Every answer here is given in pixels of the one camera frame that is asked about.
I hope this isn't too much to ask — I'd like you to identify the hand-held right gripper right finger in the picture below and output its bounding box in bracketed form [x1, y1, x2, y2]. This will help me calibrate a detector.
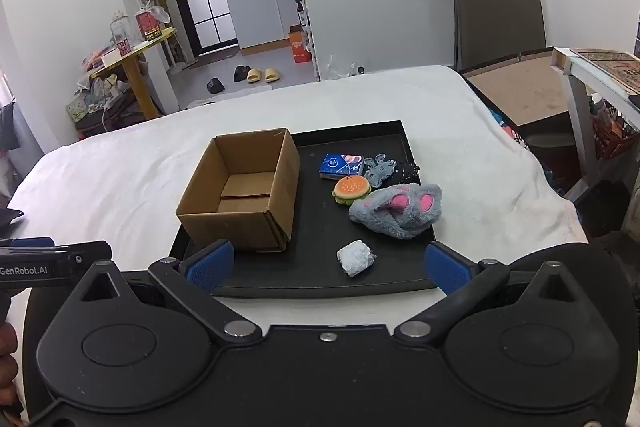
[393, 240, 593, 341]

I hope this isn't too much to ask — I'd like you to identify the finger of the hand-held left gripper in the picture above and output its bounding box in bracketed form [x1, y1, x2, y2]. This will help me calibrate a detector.
[0, 236, 56, 252]
[65, 240, 114, 284]

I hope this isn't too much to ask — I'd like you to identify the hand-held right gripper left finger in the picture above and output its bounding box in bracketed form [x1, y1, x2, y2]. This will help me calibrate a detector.
[74, 240, 264, 344]

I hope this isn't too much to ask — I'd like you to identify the brown cardboard box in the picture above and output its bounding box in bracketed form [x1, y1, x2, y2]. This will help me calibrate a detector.
[175, 127, 301, 253]

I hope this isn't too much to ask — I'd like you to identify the grey pink paw plush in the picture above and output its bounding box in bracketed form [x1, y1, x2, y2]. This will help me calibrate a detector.
[348, 182, 444, 241]

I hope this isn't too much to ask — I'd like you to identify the white paper ball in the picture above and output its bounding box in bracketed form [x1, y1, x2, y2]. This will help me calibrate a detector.
[336, 240, 376, 278]

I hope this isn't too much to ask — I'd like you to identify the denim rabbit plush toy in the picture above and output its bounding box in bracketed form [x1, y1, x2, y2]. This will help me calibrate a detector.
[363, 155, 399, 187]

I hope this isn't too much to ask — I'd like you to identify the burger plush toy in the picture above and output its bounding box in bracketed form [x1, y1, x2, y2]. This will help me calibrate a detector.
[331, 175, 372, 208]

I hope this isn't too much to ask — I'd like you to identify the blue tissue packet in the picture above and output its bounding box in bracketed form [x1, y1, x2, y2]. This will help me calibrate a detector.
[318, 152, 365, 182]

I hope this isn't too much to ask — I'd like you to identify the person's left hand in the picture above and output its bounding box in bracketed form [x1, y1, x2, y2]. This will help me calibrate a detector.
[0, 321, 22, 416]

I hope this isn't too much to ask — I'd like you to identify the small black plush toy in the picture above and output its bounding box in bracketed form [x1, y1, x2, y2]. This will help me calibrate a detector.
[391, 162, 422, 186]

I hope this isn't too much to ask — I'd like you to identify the black plastic tray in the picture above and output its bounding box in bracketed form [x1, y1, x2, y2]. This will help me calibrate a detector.
[169, 120, 439, 299]

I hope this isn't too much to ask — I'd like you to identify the clutter pile under table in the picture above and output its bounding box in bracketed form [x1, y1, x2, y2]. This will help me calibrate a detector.
[65, 71, 147, 134]

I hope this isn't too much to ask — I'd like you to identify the yellow round table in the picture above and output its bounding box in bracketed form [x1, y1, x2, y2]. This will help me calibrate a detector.
[90, 27, 179, 120]

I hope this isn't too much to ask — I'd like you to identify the brown cardboard sheet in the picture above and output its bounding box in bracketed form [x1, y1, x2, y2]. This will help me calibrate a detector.
[459, 49, 577, 128]

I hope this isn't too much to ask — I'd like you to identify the white desk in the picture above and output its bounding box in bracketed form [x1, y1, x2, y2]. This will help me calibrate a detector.
[550, 46, 640, 204]

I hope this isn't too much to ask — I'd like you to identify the red plastic crate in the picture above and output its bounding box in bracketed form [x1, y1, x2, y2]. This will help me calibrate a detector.
[592, 104, 640, 160]

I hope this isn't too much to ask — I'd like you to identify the clear plastic jar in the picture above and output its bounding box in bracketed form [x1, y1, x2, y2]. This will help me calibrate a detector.
[109, 10, 132, 50]

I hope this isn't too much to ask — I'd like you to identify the clear plastic bag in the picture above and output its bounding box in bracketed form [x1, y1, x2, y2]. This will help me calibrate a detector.
[324, 54, 367, 78]

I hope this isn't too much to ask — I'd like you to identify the orange cardboard box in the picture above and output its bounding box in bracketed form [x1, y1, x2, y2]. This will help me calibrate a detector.
[287, 25, 312, 64]

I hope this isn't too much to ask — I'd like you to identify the red gift box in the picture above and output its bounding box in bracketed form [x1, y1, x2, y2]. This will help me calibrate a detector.
[135, 9, 162, 42]

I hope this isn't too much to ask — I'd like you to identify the narrow white rack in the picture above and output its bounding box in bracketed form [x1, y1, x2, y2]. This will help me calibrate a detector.
[298, 0, 321, 80]

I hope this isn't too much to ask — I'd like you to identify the grey kitchen cabinet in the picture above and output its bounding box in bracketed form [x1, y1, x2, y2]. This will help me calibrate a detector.
[222, 0, 307, 56]

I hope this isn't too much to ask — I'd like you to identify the brown patterned board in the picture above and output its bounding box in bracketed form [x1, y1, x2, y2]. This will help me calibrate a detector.
[569, 48, 640, 84]

